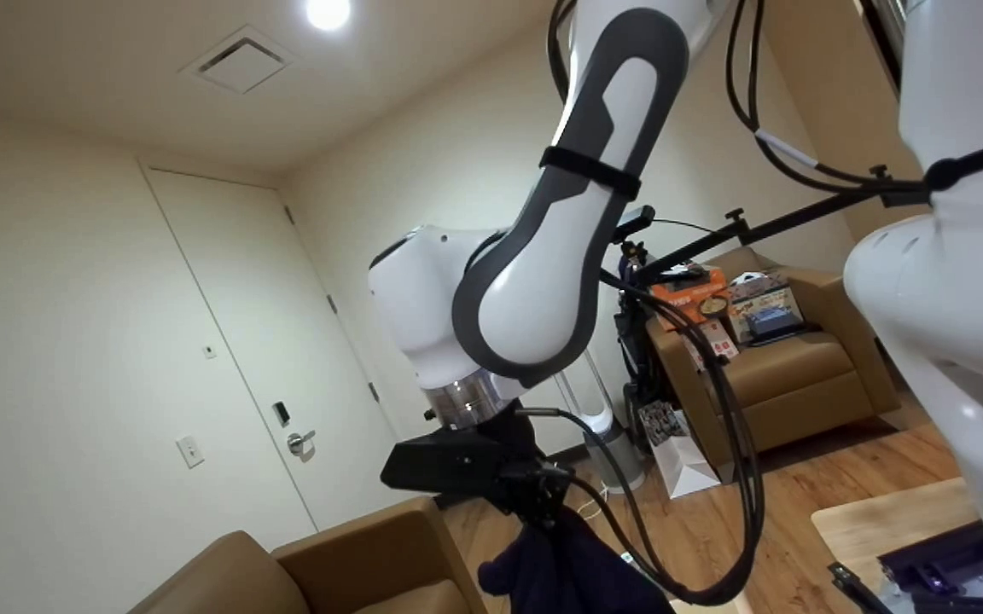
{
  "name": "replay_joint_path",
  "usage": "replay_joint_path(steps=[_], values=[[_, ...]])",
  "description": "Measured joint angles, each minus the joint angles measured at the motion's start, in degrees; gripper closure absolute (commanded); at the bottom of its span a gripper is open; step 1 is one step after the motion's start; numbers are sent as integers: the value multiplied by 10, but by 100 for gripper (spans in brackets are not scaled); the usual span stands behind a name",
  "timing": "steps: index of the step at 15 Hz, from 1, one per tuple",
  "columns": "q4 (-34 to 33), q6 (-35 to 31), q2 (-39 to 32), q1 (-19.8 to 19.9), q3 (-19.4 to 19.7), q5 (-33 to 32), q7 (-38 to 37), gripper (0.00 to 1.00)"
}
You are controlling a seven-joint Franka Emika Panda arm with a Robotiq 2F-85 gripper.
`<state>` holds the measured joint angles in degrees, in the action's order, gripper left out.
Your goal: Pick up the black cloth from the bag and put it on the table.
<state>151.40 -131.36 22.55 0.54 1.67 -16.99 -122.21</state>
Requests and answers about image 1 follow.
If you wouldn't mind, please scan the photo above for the printed picture box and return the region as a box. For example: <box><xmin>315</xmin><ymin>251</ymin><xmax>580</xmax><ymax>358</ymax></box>
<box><xmin>723</xmin><ymin>275</ymin><xmax>804</xmax><ymax>348</ymax></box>

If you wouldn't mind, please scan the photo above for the silver door handle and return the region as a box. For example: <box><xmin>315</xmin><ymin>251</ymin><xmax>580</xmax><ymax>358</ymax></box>
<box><xmin>282</xmin><ymin>425</ymin><xmax>322</xmax><ymax>464</ymax></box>

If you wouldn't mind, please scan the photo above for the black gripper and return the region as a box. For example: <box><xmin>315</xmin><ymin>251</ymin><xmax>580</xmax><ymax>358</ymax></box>
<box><xmin>476</xmin><ymin>405</ymin><xmax>576</xmax><ymax>532</ymax></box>

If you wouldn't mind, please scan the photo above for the bladeless tower fan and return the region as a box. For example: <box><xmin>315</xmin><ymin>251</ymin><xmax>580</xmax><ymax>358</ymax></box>
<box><xmin>576</xmin><ymin>405</ymin><xmax>646</xmax><ymax>495</ymax></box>

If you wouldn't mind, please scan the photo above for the black bar clamp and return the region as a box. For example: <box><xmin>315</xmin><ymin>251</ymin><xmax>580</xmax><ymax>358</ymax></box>
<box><xmin>826</xmin><ymin>559</ymin><xmax>895</xmax><ymax>614</ymax></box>

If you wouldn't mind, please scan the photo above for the black cloth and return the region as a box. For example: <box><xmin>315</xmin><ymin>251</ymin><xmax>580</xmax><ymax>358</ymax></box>
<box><xmin>475</xmin><ymin>506</ymin><xmax>675</xmax><ymax>614</ymax></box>

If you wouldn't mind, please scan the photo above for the orange box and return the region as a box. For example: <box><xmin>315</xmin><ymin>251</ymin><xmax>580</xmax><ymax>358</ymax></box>
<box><xmin>649</xmin><ymin>268</ymin><xmax>733</xmax><ymax>333</ymax></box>

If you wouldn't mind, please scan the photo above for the brown armchair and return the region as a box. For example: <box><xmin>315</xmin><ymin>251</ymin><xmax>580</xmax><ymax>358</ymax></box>
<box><xmin>640</xmin><ymin>251</ymin><xmax>903</xmax><ymax>481</ymax></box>

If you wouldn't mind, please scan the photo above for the white paper bag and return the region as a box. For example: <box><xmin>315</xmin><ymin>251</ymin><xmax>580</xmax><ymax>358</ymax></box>
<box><xmin>637</xmin><ymin>399</ymin><xmax>723</xmax><ymax>503</ymax></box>

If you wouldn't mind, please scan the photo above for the light wooden robot stand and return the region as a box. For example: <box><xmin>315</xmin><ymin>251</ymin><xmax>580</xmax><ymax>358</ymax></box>
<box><xmin>809</xmin><ymin>473</ymin><xmax>979</xmax><ymax>592</ymax></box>

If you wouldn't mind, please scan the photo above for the round ceiling light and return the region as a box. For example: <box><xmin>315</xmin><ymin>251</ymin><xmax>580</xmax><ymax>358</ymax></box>
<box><xmin>299</xmin><ymin>0</ymin><xmax>356</xmax><ymax>35</ymax></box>

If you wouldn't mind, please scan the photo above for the white wall light switch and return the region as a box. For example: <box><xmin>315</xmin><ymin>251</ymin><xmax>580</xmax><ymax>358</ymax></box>
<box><xmin>175</xmin><ymin>433</ymin><xmax>209</xmax><ymax>472</ymax></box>

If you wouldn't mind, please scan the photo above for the black tripod stand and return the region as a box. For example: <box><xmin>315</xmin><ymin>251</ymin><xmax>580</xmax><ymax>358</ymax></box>
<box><xmin>612</xmin><ymin>200</ymin><xmax>895</xmax><ymax>437</ymax></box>

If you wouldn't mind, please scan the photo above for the metal robot mounting plate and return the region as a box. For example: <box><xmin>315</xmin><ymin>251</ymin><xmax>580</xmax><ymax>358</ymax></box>
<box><xmin>878</xmin><ymin>519</ymin><xmax>983</xmax><ymax>614</ymax></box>

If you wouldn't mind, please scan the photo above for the red and white box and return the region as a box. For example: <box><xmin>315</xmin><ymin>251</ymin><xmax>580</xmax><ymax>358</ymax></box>
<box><xmin>681</xmin><ymin>317</ymin><xmax>741</xmax><ymax>367</ymax></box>

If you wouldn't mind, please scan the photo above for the white door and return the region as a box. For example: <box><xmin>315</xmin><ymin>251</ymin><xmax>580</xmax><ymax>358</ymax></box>
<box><xmin>132</xmin><ymin>158</ymin><xmax>421</xmax><ymax>550</ymax></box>

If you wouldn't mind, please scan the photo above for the brown leather sofa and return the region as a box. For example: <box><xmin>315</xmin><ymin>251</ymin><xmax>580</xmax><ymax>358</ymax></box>
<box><xmin>127</xmin><ymin>495</ymin><xmax>489</xmax><ymax>614</ymax></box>

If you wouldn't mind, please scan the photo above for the square ceiling vent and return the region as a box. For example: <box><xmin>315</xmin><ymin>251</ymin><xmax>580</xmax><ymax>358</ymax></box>
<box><xmin>179</xmin><ymin>30</ymin><xmax>289</xmax><ymax>94</ymax></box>

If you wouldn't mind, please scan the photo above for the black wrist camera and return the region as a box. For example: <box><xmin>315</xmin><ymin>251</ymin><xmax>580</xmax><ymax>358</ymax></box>
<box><xmin>377</xmin><ymin>430</ymin><xmax>493</xmax><ymax>497</ymax></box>

